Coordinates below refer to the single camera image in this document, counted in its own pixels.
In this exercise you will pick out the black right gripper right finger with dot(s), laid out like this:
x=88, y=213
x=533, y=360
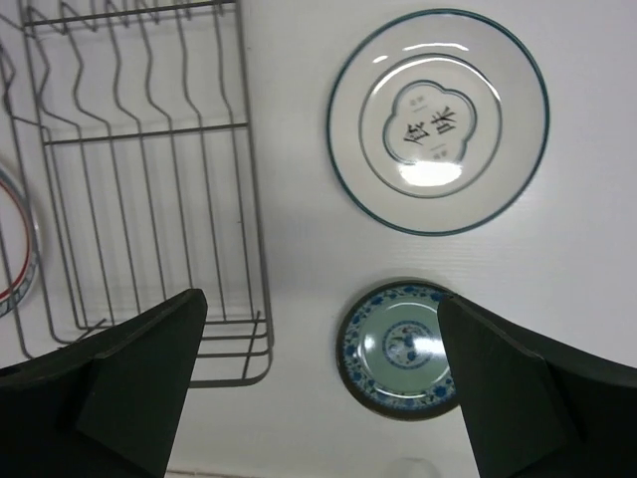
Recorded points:
x=535, y=407

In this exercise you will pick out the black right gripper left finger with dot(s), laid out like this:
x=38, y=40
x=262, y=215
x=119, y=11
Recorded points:
x=108, y=405

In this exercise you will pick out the small blue floral plate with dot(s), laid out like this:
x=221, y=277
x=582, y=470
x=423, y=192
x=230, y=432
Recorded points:
x=390, y=355

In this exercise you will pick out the white plate red teal rim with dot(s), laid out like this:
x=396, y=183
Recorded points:
x=20, y=231

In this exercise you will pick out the white plate with teal rim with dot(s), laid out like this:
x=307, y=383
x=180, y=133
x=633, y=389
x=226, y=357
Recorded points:
x=437, y=122

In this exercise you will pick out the grey wire dish rack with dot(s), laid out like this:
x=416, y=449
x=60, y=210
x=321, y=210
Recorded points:
x=128, y=125

